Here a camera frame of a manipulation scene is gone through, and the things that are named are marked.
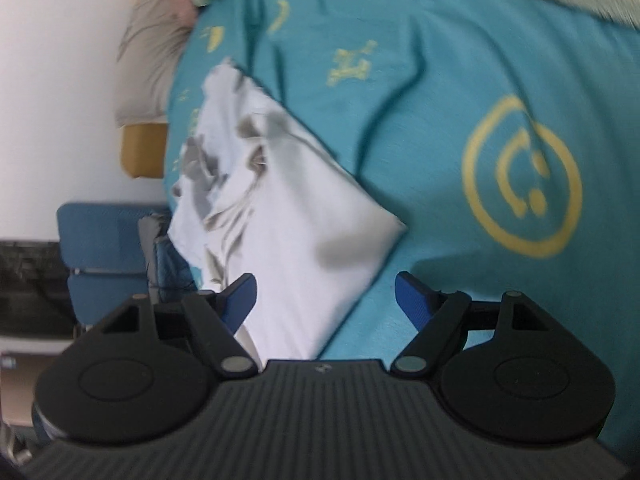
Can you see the blue folding chair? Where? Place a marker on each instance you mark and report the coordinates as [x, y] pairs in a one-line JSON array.
[[100, 230]]

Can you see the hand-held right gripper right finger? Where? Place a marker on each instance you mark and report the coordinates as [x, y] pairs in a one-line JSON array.
[[412, 300]]

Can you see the teal printed bed sheet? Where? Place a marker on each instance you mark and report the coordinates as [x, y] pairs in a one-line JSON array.
[[450, 85]]

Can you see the light grey t-shirt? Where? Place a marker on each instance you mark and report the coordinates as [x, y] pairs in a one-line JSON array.
[[300, 210]]

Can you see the yellow padded headboard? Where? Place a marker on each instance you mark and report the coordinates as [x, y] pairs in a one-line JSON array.
[[142, 150]]

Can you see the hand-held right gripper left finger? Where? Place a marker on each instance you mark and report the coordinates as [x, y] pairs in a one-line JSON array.
[[240, 300]]

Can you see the grey pillow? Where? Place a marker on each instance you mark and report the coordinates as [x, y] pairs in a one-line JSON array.
[[150, 60]]

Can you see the grey cloth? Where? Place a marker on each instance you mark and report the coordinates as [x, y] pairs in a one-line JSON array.
[[150, 240]]

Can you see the dark barred window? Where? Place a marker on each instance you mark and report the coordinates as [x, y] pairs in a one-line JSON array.
[[30, 285]]

